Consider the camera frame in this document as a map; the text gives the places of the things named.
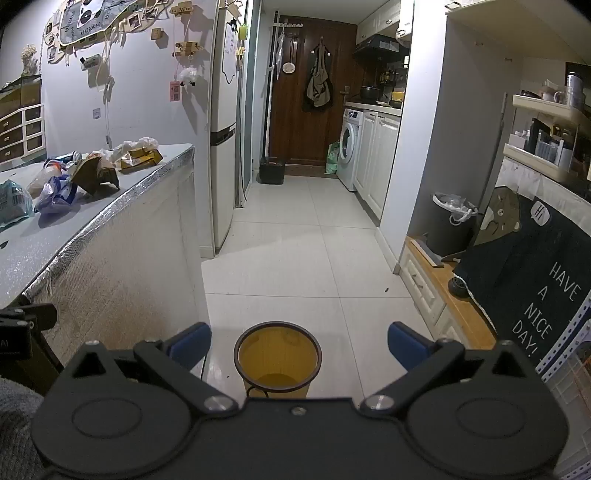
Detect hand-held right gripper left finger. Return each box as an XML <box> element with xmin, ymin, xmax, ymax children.
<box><xmin>55</xmin><ymin>322</ymin><xmax>238</xmax><ymax>418</ymax></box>

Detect brown wooden door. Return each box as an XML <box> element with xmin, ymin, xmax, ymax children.
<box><xmin>267</xmin><ymin>18</ymin><xmax>359</xmax><ymax>168</ymax></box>

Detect grey cloth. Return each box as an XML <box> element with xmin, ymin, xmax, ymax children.
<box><xmin>0</xmin><ymin>376</ymin><xmax>45</xmax><ymax>480</ymax></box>

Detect yellow waste bin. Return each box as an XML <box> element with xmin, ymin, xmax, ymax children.
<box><xmin>233</xmin><ymin>320</ymin><xmax>322</xmax><ymax>400</ymax></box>

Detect black range hood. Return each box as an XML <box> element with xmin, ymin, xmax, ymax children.
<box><xmin>353</xmin><ymin>34</ymin><xmax>413</xmax><ymax>64</ymax></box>

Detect wooden top bench cabinet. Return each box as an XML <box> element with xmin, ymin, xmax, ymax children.
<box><xmin>398</xmin><ymin>234</ymin><xmax>498</xmax><ymax>352</ymax></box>

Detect white plastic crate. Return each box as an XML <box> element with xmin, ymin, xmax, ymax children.
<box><xmin>539</xmin><ymin>355</ymin><xmax>591</xmax><ymax>480</ymax></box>

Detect foil covered table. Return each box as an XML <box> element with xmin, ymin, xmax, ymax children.
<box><xmin>0</xmin><ymin>143</ymin><xmax>211</xmax><ymax>398</ymax></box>

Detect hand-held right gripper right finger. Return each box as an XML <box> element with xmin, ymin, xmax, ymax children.
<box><xmin>360</xmin><ymin>322</ymin><xmax>539</xmax><ymax>418</ymax></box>

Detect white refrigerator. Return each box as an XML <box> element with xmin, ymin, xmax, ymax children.
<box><xmin>199</xmin><ymin>0</ymin><xmax>242</xmax><ymax>259</ymax></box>

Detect white shelf rack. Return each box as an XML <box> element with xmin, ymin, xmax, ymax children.
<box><xmin>502</xmin><ymin>92</ymin><xmax>591</xmax><ymax>186</ymax></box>

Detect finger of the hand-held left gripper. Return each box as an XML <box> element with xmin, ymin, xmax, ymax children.
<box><xmin>21</xmin><ymin>302</ymin><xmax>59</xmax><ymax>332</ymax></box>

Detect white upper cabinets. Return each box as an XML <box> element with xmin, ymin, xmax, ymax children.
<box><xmin>355</xmin><ymin>0</ymin><xmax>415</xmax><ymax>45</ymax></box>

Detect dark printed blanket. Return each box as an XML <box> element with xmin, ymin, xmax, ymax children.
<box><xmin>454</xmin><ymin>186</ymin><xmax>591</xmax><ymax>384</ymax></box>

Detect grey bin with white liner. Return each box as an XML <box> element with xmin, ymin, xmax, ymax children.
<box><xmin>431</xmin><ymin>191</ymin><xmax>479</xmax><ymax>258</ymax></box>

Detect glass sliding door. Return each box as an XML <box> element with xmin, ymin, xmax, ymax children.
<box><xmin>239</xmin><ymin>0</ymin><xmax>262</xmax><ymax>208</ymax></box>

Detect white washing machine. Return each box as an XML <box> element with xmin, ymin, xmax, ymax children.
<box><xmin>338</xmin><ymin>107</ymin><xmax>366</xmax><ymax>193</ymax></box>

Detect grey flat board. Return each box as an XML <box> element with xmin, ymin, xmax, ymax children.
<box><xmin>410</xmin><ymin>236</ymin><xmax>445</xmax><ymax>269</ymax></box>

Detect printed wall hanging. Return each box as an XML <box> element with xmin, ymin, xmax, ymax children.
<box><xmin>56</xmin><ymin>0</ymin><xmax>140</xmax><ymax>48</ymax></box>

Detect white plastic bag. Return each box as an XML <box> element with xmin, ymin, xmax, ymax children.
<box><xmin>111</xmin><ymin>137</ymin><xmax>160</xmax><ymax>158</ymax></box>

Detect green bag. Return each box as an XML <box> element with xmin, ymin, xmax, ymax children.
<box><xmin>324</xmin><ymin>141</ymin><xmax>343</xmax><ymax>175</ymax></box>

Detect brown paper bag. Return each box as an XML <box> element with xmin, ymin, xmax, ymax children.
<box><xmin>68</xmin><ymin>156</ymin><xmax>122</xmax><ymax>200</ymax></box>

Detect metal thermos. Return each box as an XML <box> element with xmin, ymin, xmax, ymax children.
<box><xmin>565</xmin><ymin>71</ymin><xmax>585</xmax><ymax>110</ymax></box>

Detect dried flowers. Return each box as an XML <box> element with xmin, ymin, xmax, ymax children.
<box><xmin>20</xmin><ymin>44</ymin><xmax>40</xmax><ymax>77</ymax></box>

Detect blue white snack packet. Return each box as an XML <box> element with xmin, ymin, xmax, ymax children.
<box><xmin>34</xmin><ymin>176</ymin><xmax>89</xmax><ymax>214</ymax></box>

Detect light blue plastic packet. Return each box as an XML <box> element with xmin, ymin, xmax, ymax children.
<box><xmin>0</xmin><ymin>179</ymin><xmax>35</xmax><ymax>232</ymax></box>

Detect glass tank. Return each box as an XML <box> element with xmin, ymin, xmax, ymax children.
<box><xmin>0</xmin><ymin>74</ymin><xmax>43</xmax><ymax>112</ymax></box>

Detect white drawer chest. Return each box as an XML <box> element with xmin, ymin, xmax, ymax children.
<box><xmin>0</xmin><ymin>103</ymin><xmax>48</xmax><ymax>165</ymax></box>

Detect olive hanging bag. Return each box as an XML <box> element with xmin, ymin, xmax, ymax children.
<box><xmin>302</xmin><ymin>39</ymin><xmax>334</xmax><ymax>112</ymax></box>

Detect black basket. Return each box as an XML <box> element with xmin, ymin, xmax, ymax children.
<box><xmin>259</xmin><ymin>156</ymin><xmax>286</xmax><ymax>186</ymax></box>

